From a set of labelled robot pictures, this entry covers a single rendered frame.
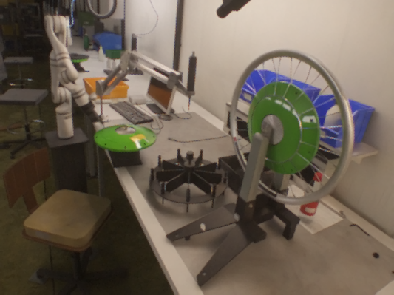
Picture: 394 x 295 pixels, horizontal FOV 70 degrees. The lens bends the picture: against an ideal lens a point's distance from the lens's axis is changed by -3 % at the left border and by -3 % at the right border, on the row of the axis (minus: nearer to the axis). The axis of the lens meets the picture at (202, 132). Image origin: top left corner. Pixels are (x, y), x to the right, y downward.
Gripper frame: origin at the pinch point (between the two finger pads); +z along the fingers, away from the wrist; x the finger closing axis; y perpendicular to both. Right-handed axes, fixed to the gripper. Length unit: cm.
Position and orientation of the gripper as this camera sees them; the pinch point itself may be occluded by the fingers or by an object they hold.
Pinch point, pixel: (104, 126)
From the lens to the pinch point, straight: 180.1
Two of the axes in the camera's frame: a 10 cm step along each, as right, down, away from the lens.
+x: 3.3, 4.0, -8.5
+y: -8.8, 4.6, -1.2
